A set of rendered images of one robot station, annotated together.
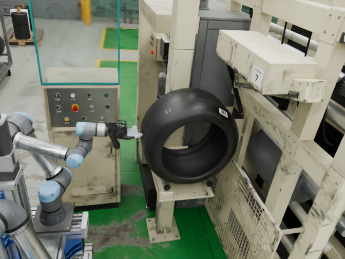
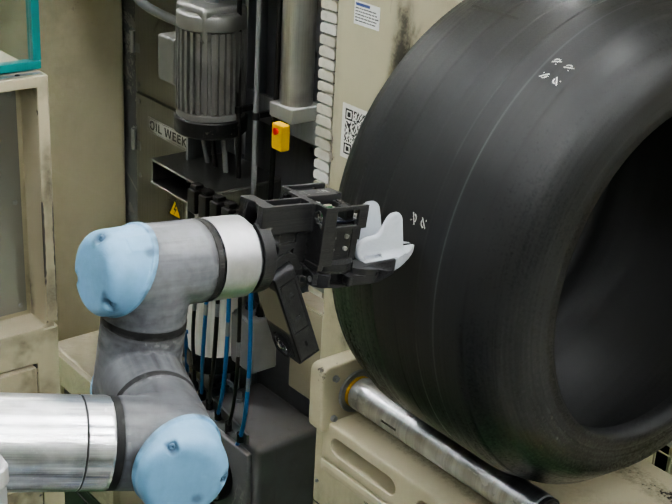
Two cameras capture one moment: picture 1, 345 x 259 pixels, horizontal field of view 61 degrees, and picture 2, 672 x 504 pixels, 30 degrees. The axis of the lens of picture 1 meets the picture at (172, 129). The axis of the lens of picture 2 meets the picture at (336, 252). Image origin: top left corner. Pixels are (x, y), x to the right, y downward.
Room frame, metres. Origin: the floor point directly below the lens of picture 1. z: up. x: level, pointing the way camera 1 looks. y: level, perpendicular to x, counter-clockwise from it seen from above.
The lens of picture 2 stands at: (0.39, 0.72, 1.73)
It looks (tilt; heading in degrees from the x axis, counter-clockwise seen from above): 23 degrees down; 336
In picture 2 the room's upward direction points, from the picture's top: 3 degrees clockwise
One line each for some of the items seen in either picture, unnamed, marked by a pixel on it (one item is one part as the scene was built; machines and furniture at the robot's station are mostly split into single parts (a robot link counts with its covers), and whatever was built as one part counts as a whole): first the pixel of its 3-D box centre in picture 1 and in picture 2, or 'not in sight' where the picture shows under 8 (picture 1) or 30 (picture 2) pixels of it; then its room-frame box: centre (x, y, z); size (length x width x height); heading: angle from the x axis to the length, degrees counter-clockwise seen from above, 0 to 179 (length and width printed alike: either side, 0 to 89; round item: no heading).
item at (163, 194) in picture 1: (160, 177); (437, 490); (1.54, 0.04, 0.84); 0.36 x 0.09 x 0.06; 16
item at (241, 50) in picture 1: (258, 58); not in sight; (1.54, -0.41, 1.71); 0.61 x 0.25 x 0.15; 16
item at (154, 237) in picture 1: (163, 227); not in sight; (1.82, 0.00, 0.02); 0.27 x 0.27 x 0.04; 16
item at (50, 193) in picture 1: (50, 195); not in sight; (1.23, 0.66, 0.88); 0.13 x 0.12 x 0.14; 177
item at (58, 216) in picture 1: (52, 210); not in sight; (1.22, 0.66, 0.77); 0.15 x 0.15 x 0.10
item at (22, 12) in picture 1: (22, 23); not in sight; (7.25, 3.88, 0.38); 1.20 x 0.80 x 0.76; 20
